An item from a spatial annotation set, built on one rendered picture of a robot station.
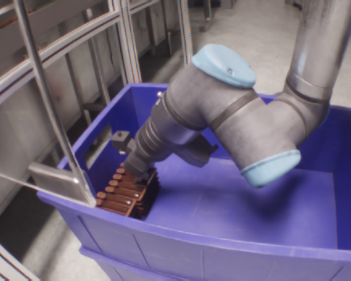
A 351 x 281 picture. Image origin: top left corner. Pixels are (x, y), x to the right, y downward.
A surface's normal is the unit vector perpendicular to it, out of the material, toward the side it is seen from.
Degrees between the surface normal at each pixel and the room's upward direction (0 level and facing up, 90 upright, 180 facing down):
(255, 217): 0
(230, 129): 67
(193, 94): 80
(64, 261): 0
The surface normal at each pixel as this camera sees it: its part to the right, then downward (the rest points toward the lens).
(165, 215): -0.11, -0.77
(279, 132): 0.29, -0.35
